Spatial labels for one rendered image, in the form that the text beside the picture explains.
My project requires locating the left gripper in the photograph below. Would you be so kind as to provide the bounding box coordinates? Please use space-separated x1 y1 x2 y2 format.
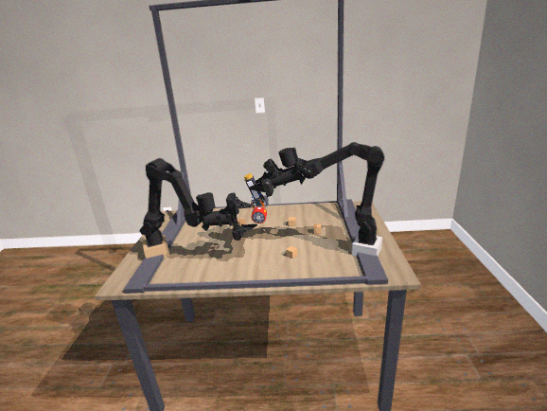
249 170 288 197

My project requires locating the grey metal overhead frame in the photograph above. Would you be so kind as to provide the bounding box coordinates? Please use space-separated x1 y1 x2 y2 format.
149 0 348 225

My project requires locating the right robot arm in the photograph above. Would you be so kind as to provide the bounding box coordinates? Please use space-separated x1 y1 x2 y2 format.
139 158 217 247

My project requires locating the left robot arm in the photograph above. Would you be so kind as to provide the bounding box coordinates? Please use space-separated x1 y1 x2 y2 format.
263 142 384 245

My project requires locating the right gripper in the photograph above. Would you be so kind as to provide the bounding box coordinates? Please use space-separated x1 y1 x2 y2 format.
215 193 257 241

